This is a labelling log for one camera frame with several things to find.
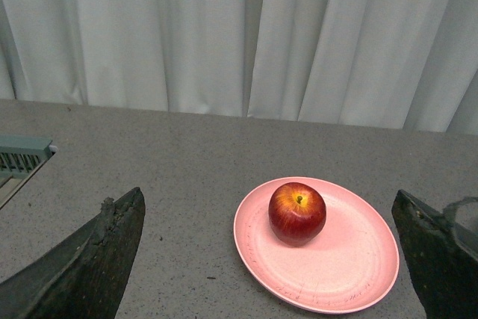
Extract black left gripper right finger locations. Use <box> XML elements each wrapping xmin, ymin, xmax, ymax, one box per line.
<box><xmin>391</xmin><ymin>190</ymin><xmax>477</xmax><ymax>318</ymax></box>

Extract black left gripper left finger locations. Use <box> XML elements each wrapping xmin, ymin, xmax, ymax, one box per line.
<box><xmin>1</xmin><ymin>188</ymin><xmax>146</xmax><ymax>318</ymax></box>

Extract red apple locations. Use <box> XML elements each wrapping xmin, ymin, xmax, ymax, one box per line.
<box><xmin>268</xmin><ymin>182</ymin><xmax>327</xmax><ymax>247</ymax></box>

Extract pink plate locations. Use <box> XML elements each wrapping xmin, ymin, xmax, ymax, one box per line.
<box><xmin>233</xmin><ymin>177</ymin><xmax>400</xmax><ymax>314</ymax></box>

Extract grey-green slotted rack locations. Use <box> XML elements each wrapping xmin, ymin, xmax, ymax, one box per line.
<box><xmin>1</xmin><ymin>134</ymin><xmax>56</xmax><ymax>208</ymax></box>

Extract white curtain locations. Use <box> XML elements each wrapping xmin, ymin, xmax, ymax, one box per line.
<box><xmin>1</xmin><ymin>0</ymin><xmax>477</xmax><ymax>134</ymax></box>

